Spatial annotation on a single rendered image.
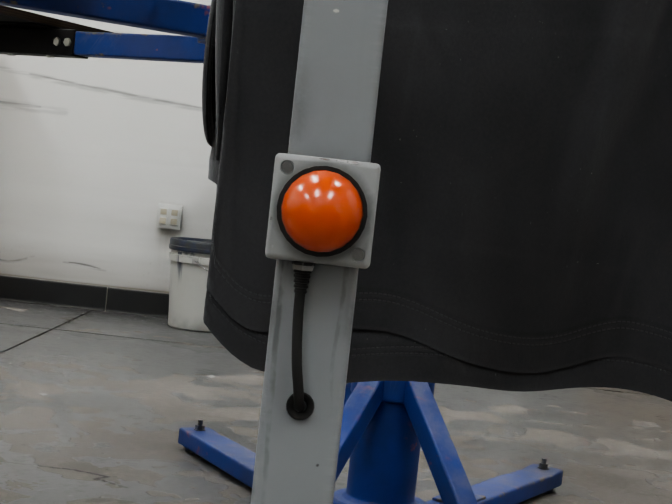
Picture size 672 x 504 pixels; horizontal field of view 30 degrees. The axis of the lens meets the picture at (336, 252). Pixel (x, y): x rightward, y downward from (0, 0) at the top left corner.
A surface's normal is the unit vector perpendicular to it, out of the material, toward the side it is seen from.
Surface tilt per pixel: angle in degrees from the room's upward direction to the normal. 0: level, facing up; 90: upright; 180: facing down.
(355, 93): 90
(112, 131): 90
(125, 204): 90
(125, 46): 90
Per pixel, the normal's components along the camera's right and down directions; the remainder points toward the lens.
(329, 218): 0.14, 0.24
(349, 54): -0.01, 0.05
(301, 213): -0.51, 0.15
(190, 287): -0.27, 0.08
